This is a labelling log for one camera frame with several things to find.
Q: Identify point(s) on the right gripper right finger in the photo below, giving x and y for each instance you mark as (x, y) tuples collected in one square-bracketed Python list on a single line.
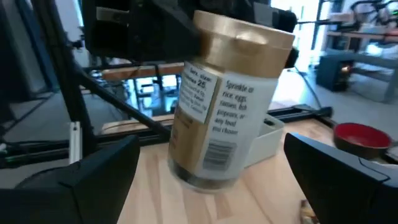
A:
[(348, 193)]

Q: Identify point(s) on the grey metal bench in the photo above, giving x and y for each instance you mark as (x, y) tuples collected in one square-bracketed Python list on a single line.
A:
[(373, 62)]

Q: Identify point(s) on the red bowl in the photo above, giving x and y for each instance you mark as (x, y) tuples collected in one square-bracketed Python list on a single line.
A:
[(360, 137)]

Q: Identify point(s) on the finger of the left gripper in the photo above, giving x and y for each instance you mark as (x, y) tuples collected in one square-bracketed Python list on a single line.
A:
[(164, 34), (290, 28)]

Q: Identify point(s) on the silver aluminium profile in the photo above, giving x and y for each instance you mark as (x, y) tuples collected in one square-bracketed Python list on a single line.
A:
[(75, 140)]

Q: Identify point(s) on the seasoning jar gold lid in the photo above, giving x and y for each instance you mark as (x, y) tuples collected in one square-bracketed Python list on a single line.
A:
[(236, 118)]

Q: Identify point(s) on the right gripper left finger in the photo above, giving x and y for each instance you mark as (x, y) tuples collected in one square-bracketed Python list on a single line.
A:
[(77, 196)]

